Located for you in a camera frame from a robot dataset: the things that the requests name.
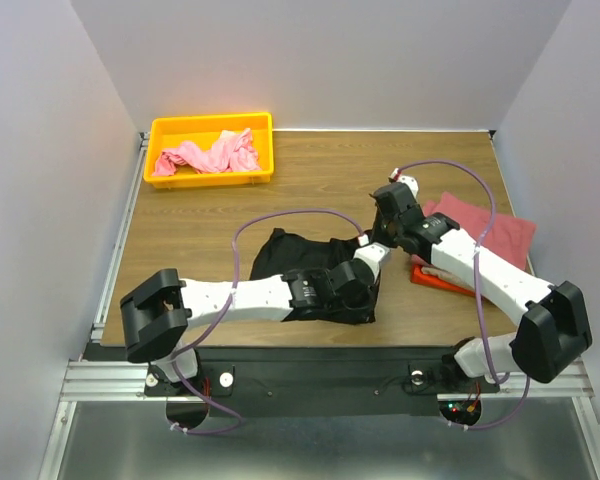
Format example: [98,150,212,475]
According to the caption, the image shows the black t shirt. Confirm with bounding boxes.
[250,228,379,325]

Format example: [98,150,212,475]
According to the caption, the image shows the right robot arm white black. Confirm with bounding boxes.
[372,182,593,390]

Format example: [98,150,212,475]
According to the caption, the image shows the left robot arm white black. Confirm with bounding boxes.
[120,258,381,394]

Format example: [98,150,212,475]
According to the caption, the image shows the folded cream t shirt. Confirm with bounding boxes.
[419,266,474,294]

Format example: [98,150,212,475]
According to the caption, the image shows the folded orange t shirt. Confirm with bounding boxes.
[411,263,475,296]

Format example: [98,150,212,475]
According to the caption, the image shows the right silver knob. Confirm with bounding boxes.
[410,370,426,386]

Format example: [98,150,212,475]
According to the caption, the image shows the folded dusty red t shirt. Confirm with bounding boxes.
[422,192,536,270]

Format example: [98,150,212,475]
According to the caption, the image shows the left white knob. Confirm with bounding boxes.
[219,372,234,388]

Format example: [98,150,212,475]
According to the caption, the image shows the electronics board with leds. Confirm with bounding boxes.
[443,399,481,419]

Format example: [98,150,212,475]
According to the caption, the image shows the pink crumpled t shirt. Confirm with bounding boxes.
[152,128,261,177]

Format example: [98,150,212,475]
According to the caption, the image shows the yellow plastic bin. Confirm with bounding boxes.
[143,112,274,189]

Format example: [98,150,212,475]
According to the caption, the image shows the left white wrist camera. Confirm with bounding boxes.
[353,234,391,280]

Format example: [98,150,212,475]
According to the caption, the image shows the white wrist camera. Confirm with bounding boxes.
[389,168,419,197]
[353,234,391,280]

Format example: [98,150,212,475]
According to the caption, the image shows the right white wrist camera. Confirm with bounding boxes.
[389,168,419,197]

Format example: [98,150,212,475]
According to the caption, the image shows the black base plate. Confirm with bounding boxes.
[86,346,500,420]

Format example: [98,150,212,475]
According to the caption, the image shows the aluminium left side rail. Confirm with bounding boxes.
[88,131,150,343]

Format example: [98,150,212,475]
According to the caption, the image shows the aluminium rail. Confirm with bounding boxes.
[60,360,594,402]
[88,131,150,343]

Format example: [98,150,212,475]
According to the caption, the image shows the aluminium front rail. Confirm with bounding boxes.
[60,360,594,402]

